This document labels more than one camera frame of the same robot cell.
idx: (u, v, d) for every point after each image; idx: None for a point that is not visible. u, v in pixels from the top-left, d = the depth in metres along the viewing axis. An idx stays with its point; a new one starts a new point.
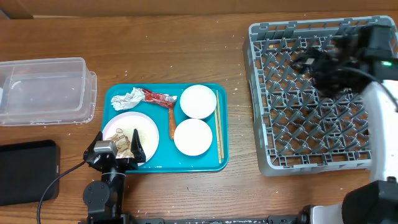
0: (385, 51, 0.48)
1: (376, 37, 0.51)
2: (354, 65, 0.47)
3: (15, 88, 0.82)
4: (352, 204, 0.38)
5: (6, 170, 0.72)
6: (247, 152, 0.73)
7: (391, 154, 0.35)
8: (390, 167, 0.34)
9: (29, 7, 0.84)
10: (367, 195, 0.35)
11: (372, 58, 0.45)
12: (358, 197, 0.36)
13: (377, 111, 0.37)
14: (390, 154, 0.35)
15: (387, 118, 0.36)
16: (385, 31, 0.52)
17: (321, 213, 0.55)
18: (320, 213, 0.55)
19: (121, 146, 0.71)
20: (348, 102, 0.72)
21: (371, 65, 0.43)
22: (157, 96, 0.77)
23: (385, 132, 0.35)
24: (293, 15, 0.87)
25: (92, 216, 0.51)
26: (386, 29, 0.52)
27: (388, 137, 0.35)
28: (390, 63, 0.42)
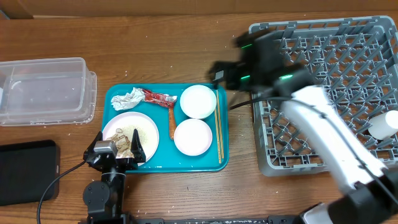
0: (273, 58, 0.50)
1: (265, 46, 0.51)
2: (256, 84, 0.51)
3: (15, 88, 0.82)
4: (337, 216, 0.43)
5: (6, 170, 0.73)
6: (247, 152, 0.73)
7: (342, 159, 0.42)
8: (347, 172, 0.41)
9: (29, 7, 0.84)
10: (347, 208, 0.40)
11: (277, 74, 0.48)
12: (340, 210, 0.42)
13: (303, 123, 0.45)
14: (341, 160, 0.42)
15: (319, 129, 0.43)
16: (268, 38, 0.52)
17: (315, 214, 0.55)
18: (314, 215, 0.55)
19: (121, 146, 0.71)
20: (347, 102, 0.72)
21: (274, 87, 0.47)
22: (157, 96, 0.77)
23: (325, 143, 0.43)
24: (293, 15, 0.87)
25: (92, 216, 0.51)
26: (267, 35, 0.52)
27: (331, 147, 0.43)
28: (285, 77, 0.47)
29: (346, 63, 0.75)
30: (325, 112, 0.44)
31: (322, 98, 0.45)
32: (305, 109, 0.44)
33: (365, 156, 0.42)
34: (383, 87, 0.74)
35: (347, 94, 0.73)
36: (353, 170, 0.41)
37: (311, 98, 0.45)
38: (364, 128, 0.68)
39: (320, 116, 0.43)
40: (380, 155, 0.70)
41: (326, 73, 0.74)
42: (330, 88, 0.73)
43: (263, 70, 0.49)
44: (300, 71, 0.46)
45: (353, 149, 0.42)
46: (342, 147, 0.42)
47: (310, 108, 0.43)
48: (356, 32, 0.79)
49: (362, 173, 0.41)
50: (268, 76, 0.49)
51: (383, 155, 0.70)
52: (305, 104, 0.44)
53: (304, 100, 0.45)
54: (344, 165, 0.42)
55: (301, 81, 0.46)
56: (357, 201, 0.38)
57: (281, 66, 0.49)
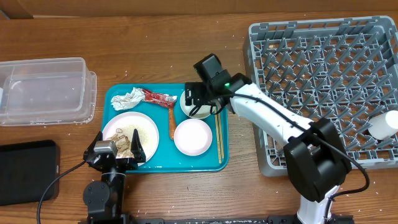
0: (221, 74, 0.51)
1: (211, 67, 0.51)
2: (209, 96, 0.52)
3: (15, 88, 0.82)
4: (298, 183, 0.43)
5: (6, 170, 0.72)
6: (247, 152, 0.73)
7: (278, 125, 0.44)
8: (283, 134, 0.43)
9: (29, 7, 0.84)
10: (293, 165, 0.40)
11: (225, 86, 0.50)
12: (293, 173, 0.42)
13: (250, 111, 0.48)
14: (277, 126, 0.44)
15: (258, 110, 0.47)
16: (212, 60, 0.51)
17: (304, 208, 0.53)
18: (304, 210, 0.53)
19: (121, 146, 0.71)
20: (347, 102, 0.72)
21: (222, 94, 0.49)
22: (157, 96, 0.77)
23: (264, 118, 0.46)
24: (293, 15, 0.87)
25: (92, 216, 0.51)
26: (211, 58, 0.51)
27: (271, 121, 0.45)
28: (227, 84, 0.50)
29: (345, 63, 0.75)
30: (259, 97, 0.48)
31: (255, 88, 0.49)
32: (245, 99, 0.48)
33: (297, 117, 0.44)
34: (383, 87, 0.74)
35: (347, 94, 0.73)
36: (287, 129, 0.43)
37: (249, 90, 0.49)
38: (364, 128, 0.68)
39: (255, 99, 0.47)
40: (380, 155, 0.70)
41: (326, 73, 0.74)
42: (330, 88, 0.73)
43: (216, 83, 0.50)
44: (240, 81, 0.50)
45: (286, 115, 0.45)
46: (275, 118, 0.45)
47: (247, 96, 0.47)
48: (356, 32, 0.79)
49: (296, 131, 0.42)
50: (217, 89, 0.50)
51: (383, 155, 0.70)
52: (242, 94, 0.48)
53: (244, 93, 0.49)
54: (281, 129, 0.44)
55: (240, 84, 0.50)
56: (295, 152, 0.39)
57: (221, 79, 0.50)
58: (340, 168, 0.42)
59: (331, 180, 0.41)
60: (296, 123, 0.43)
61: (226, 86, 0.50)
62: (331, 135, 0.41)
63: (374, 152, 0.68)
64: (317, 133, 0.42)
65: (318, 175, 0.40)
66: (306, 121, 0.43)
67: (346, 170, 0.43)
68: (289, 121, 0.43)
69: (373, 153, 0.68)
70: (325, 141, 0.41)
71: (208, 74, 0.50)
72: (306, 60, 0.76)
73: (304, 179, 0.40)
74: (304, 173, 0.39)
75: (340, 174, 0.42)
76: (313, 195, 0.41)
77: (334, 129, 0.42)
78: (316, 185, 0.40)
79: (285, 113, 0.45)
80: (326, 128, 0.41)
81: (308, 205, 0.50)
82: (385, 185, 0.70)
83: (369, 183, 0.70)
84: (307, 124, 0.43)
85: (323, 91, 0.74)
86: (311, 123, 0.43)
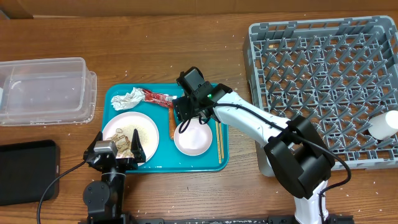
0: (203, 86, 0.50)
1: (192, 81, 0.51)
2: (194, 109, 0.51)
3: (15, 88, 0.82)
4: (285, 183, 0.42)
5: (6, 170, 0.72)
6: (247, 152, 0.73)
7: (258, 127, 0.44)
8: (265, 136, 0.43)
9: (29, 7, 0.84)
10: (277, 165, 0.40)
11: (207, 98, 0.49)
12: (279, 173, 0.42)
13: (233, 119, 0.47)
14: (257, 128, 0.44)
15: (240, 116, 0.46)
16: (194, 73, 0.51)
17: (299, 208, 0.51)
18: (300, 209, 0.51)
19: (121, 146, 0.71)
20: (347, 102, 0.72)
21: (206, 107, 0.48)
22: (157, 96, 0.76)
23: (245, 123, 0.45)
24: (293, 15, 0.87)
25: (92, 216, 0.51)
26: (192, 71, 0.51)
27: (252, 125, 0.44)
28: (209, 95, 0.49)
29: (345, 63, 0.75)
30: (239, 102, 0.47)
31: (236, 94, 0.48)
32: (227, 107, 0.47)
33: (275, 118, 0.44)
34: (383, 87, 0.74)
35: (347, 94, 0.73)
36: (267, 130, 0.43)
37: (227, 98, 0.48)
38: (364, 128, 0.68)
39: (234, 105, 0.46)
40: (380, 155, 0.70)
41: (326, 73, 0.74)
42: (330, 88, 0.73)
43: (199, 96, 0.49)
44: (222, 91, 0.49)
45: (265, 117, 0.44)
46: (256, 121, 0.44)
47: (227, 104, 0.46)
48: (356, 32, 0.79)
49: (275, 131, 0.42)
50: (201, 101, 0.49)
51: (383, 155, 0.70)
52: (224, 102, 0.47)
53: (224, 101, 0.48)
54: (261, 130, 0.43)
55: (221, 95, 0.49)
56: (275, 152, 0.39)
57: (203, 92, 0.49)
58: (324, 162, 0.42)
59: (318, 177, 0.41)
60: (274, 124, 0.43)
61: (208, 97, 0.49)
62: (310, 132, 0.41)
63: (373, 152, 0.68)
64: (296, 132, 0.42)
65: (303, 172, 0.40)
66: (284, 120, 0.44)
67: (330, 165, 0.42)
68: (267, 122, 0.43)
69: (373, 153, 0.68)
70: (304, 139, 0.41)
71: (190, 88, 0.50)
72: (306, 60, 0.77)
73: (289, 178, 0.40)
74: (287, 172, 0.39)
75: (325, 168, 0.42)
76: (301, 193, 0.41)
77: (311, 125, 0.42)
78: (302, 182, 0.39)
79: (265, 116, 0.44)
80: (303, 126, 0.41)
81: (301, 204, 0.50)
82: (385, 185, 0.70)
83: (369, 183, 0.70)
84: (285, 123, 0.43)
85: (323, 91, 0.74)
86: (288, 122, 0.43)
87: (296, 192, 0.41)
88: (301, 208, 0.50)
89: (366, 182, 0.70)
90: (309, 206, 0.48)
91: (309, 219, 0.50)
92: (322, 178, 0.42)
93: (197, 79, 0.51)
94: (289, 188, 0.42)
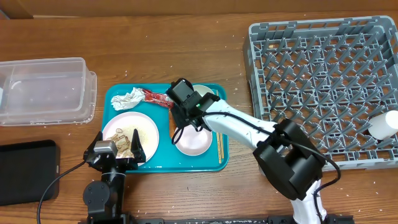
0: (192, 97, 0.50)
1: (181, 92, 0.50)
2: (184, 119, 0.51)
3: (15, 88, 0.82)
4: (278, 186, 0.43)
5: (6, 170, 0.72)
6: (247, 152, 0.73)
7: (246, 133, 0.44)
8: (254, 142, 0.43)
9: (29, 7, 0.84)
10: (267, 170, 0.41)
11: (197, 107, 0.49)
12: (271, 177, 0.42)
13: (222, 127, 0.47)
14: (245, 134, 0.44)
15: (228, 122, 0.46)
16: (181, 84, 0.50)
17: (296, 209, 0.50)
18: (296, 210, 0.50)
19: (121, 146, 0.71)
20: (347, 102, 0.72)
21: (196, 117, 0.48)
22: (157, 96, 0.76)
23: (234, 130, 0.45)
24: (293, 15, 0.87)
25: (92, 216, 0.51)
26: (181, 83, 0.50)
27: (240, 131, 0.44)
28: (198, 105, 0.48)
29: (345, 63, 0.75)
30: (227, 109, 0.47)
31: (224, 102, 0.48)
32: (215, 115, 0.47)
33: (263, 122, 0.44)
34: (383, 87, 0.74)
35: (347, 94, 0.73)
36: (255, 135, 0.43)
37: (216, 106, 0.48)
38: (364, 128, 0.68)
39: (222, 114, 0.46)
40: (380, 155, 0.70)
41: (326, 73, 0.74)
42: (330, 88, 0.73)
43: (189, 107, 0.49)
44: (211, 100, 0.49)
45: (252, 122, 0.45)
46: (244, 127, 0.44)
47: (216, 112, 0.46)
48: (356, 32, 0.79)
49: (263, 136, 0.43)
50: (191, 111, 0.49)
51: (383, 155, 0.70)
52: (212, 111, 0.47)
53: (213, 109, 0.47)
54: (250, 136, 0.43)
55: (210, 103, 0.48)
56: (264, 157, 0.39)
57: (192, 102, 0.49)
58: (314, 163, 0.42)
59: (309, 177, 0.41)
60: (262, 128, 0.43)
61: (198, 106, 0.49)
62: (296, 134, 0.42)
63: (373, 152, 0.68)
64: (283, 135, 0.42)
65: (294, 174, 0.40)
66: (270, 124, 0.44)
67: (321, 165, 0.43)
68: (255, 127, 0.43)
69: (373, 153, 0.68)
70: (292, 141, 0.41)
71: (180, 100, 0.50)
72: (306, 60, 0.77)
73: (280, 181, 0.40)
74: (278, 175, 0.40)
75: (316, 169, 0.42)
76: (295, 195, 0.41)
77: (297, 127, 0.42)
78: (294, 184, 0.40)
79: (252, 121, 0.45)
80: (290, 129, 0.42)
81: (296, 205, 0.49)
82: (385, 185, 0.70)
83: (369, 183, 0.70)
84: (272, 127, 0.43)
85: (324, 91, 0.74)
86: (275, 125, 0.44)
87: (290, 194, 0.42)
88: (298, 208, 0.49)
89: (366, 182, 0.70)
90: (305, 207, 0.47)
91: (306, 218, 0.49)
92: (314, 177, 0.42)
93: (186, 90, 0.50)
94: (283, 191, 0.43)
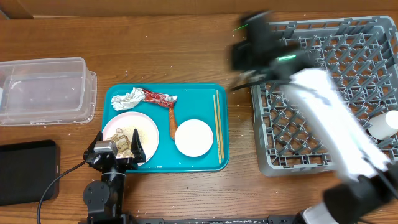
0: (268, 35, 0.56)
1: (257, 26, 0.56)
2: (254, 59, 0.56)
3: (15, 88, 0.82)
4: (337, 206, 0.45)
5: (6, 170, 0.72)
6: (248, 152, 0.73)
7: (344, 150, 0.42)
8: (350, 165, 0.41)
9: (29, 7, 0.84)
10: (351, 201, 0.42)
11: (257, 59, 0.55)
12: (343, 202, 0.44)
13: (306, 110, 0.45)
14: (341, 150, 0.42)
15: (326, 121, 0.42)
16: (260, 18, 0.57)
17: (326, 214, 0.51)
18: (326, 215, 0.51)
19: (121, 146, 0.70)
20: (348, 102, 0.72)
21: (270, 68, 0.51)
22: (157, 96, 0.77)
23: (329, 134, 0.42)
24: (293, 15, 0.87)
25: (92, 216, 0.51)
26: (259, 15, 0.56)
27: (337, 141, 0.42)
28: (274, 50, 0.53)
29: (345, 63, 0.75)
30: (335, 102, 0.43)
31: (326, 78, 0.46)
32: (308, 94, 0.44)
33: (371, 149, 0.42)
34: (383, 87, 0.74)
35: (347, 94, 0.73)
36: (360, 162, 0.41)
37: (307, 79, 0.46)
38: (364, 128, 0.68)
39: (327, 104, 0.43)
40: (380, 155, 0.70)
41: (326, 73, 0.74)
42: (330, 88, 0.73)
43: (259, 50, 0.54)
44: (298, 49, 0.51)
45: (364, 144, 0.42)
46: (344, 141, 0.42)
47: (310, 91, 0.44)
48: (356, 32, 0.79)
49: (366, 168, 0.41)
50: (266, 53, 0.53)
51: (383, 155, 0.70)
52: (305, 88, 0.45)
53: (305, 85, 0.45)
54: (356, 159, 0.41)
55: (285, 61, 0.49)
56: (357, 196, 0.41)
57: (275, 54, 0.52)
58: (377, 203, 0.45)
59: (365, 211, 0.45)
60: (369, 158, 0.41)
61: (267, 59, 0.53)
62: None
63: None
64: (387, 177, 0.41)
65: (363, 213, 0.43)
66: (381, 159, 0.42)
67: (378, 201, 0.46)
68: (363, 154, 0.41)
69: None
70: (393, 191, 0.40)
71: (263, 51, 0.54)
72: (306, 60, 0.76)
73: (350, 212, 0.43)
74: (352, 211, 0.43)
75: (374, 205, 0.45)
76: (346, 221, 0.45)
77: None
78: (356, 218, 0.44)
79: (362, 141, 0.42)
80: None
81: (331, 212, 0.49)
82: None
83: None
84: (383, 164, 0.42)
85: None
86: (386, 164, 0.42)
87: (344, 217, 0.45)
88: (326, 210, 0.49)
89: None
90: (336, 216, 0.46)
91: (331, 220, 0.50)
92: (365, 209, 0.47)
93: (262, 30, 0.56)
94: (333, 210, 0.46)
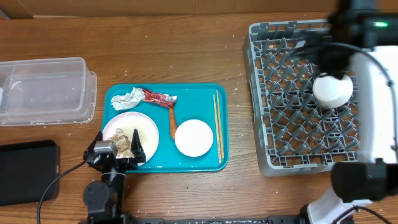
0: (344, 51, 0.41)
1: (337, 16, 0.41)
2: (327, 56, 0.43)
3: (15, 88, 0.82)
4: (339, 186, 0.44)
5: (5, 170, 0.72)
6: (248, 152, 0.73)
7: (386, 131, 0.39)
8: (377, 145, 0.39)
9: (30, 7, 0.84)
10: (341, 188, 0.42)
11: (336, 58, 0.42)
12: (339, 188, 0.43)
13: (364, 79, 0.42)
14: (380, 134, 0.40)
15: (377, 91, 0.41)
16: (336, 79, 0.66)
17: (321, 206, 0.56)
18: (321, 206, 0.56)
19: (121, 146, 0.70)
20: (347, 102, 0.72)
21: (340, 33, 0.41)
22: (157, 96, 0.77)
23: (377, 101, 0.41)
24: (293, 15, 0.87)
25: (92, 216, 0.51)
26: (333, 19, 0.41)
27: (378, 110, 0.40)
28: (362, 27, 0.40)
29: None
30: (382, 81, 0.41)
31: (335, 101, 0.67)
32: (372, 70, 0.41)
33: (384, 91, 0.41)
34: None
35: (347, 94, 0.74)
36: (384, 140, 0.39)
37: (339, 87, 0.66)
38: None
39: (385, 83, 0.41)
40: None
41: None
42: None
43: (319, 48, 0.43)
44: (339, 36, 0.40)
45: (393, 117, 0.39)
46: (384, 114, 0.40)
47: (374, 69, 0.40)
48: None
49: (386, 91, 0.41)
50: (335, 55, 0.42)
51: None
52: (372, 63, 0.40)
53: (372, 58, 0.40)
54: (380, 135, 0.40)
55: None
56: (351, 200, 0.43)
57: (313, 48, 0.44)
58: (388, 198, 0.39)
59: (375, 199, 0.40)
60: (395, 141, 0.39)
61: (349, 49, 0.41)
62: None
63: None
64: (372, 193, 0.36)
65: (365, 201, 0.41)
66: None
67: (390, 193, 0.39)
68: (387, 79, 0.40)
69: None
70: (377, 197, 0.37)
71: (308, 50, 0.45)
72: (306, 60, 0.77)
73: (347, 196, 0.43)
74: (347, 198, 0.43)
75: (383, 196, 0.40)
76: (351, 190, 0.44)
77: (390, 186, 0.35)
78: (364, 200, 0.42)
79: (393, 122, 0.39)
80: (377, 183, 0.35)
81: (327, 202, 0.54)
82: None
83: None
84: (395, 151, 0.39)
85: None
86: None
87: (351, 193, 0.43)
88: (321, 205, 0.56)
89: None
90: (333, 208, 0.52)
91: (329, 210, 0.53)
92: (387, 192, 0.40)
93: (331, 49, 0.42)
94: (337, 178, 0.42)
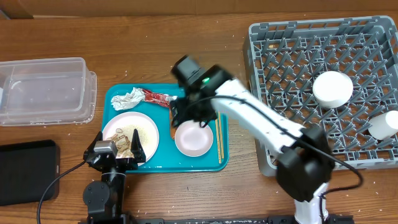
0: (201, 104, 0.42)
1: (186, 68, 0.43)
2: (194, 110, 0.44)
3: (15, 88, 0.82)
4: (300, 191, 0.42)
5: (5, 170, 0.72)
6: (248, 152, 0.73)
7: (266, 130, 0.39)
8: (275, 142, 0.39)
9: (29, 7, 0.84)
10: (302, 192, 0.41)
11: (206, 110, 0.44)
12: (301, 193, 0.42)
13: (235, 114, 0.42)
14: (266, 132, 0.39)
15: (242, 112, 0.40)
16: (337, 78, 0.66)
17: (301, 210, 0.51)
18: (302, 210, 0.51)
19: (121, 146, 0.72)
20: (347, 102, 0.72)
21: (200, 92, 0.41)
22: (157, 96, 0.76)
23: (251, 122, 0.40)
24: (293, 15, 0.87)
25: (92, 216, 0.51)
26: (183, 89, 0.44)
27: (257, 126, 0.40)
28: (206, 80, 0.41)
29: (345, 63, 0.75)
30: (244, 96, 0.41)
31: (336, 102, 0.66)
32: (228, 100, 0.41)
33: (243, 106, 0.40)
34: (383, 87, 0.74)
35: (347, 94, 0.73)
36: (277, 137, 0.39)
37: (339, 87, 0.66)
38: (364, 128, 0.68)
39: (240, 101, 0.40)
40: (380, 155, 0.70)
41: None
42: None
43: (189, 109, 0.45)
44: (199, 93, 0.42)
45: (275, 119, 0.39)
46: (263, 123, 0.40)
47: (229, 97, 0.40)
48: (356, 32, 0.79)
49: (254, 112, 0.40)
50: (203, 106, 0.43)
51: (383, 155, 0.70)
52: (224, 95, 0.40)
53: (225, 93, 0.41)
54: (270, 135, 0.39)
55: (222, 79, 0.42)
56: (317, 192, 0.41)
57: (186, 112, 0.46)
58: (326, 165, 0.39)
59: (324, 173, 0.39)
60: (286, 130, 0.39)
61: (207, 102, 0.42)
62: (321, 139, 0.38)
63: (373, 152, 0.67)
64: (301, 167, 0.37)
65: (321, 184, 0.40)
66: (296, 128, 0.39)
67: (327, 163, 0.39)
68: (238, 99, 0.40)
69: (373, 153, 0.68)
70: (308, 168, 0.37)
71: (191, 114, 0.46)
72: (306, 60, 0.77)
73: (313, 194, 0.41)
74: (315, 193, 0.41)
75: (326, 172, 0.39)
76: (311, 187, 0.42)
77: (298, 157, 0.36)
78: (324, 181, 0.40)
79: (274, 117, 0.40)
80: (288, 160, 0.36)
81: (301, 206, 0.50)
82: (384, 185, 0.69)
83: (369, 183, 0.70)
84: (298, 130, 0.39)
85: None
86: (301, 130, 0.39)
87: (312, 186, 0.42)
88: (300, 209, 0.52)
89: (366, 182, 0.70)
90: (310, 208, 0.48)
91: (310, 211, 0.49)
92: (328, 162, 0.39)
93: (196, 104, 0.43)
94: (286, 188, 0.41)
